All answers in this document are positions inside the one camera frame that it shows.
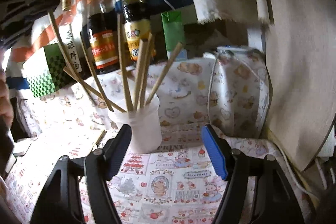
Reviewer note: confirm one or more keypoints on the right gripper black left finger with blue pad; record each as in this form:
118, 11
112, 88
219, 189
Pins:
59, 200

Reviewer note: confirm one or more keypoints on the person's left hand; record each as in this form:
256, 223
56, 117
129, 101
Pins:
6, 109

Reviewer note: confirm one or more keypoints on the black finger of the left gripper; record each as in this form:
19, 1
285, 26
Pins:
19, 21

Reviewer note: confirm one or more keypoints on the baby bear pattern cloth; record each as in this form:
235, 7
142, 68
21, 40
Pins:
231, 91

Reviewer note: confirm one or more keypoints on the translucent white plastic cup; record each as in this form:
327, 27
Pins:
146, 133

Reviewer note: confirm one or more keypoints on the soy sauce bottle yellow label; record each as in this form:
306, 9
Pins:
137, 25

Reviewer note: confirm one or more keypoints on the green drink carton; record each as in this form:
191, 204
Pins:
173, 30

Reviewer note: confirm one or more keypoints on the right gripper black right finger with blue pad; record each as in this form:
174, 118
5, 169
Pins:
273, 201

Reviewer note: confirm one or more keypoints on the dark vinegar bottle red label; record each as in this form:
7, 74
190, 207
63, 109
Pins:
100, 34

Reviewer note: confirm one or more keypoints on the clear cooking wine bottle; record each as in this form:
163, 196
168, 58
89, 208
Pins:
65, 30

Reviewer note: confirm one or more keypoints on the thin bamboo chopstick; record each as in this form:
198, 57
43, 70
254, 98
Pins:
121, 54

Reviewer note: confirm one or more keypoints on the green checkered white box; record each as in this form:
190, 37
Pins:
44, 71

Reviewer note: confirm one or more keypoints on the tall bamboo chopstick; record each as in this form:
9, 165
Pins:
139, 69

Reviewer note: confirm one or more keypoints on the round wooden board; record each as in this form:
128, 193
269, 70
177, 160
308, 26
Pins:
300, 57

